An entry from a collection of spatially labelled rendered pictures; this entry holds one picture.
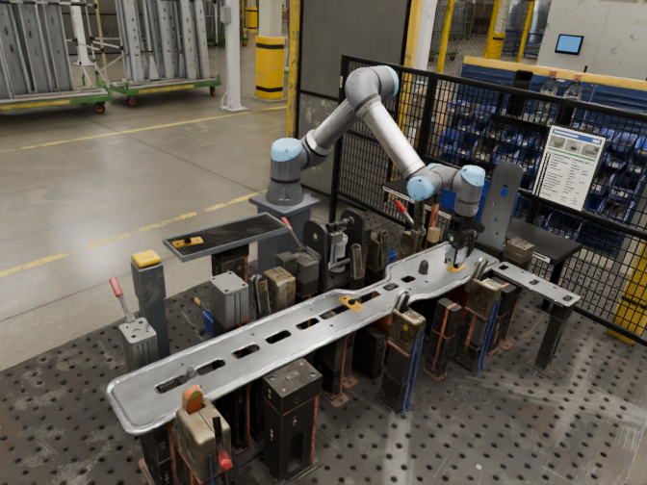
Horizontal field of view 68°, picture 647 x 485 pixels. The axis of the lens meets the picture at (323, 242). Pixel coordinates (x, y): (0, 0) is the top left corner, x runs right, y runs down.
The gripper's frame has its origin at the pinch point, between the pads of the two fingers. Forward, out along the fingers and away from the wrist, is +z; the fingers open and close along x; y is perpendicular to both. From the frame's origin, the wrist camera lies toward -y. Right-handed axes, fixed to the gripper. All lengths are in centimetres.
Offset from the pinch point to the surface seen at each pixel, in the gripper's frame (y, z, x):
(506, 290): -5.6, 4.6, 17.4
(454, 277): 6.0, 2.4, 3.8
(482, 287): 8.3, -1.0, 15.7
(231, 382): 93, 1, 3
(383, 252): 18.4, -0.9, -18.9
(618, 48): -636, -29, -203
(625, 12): -636, -75, -209
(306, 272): 52, -4, -21
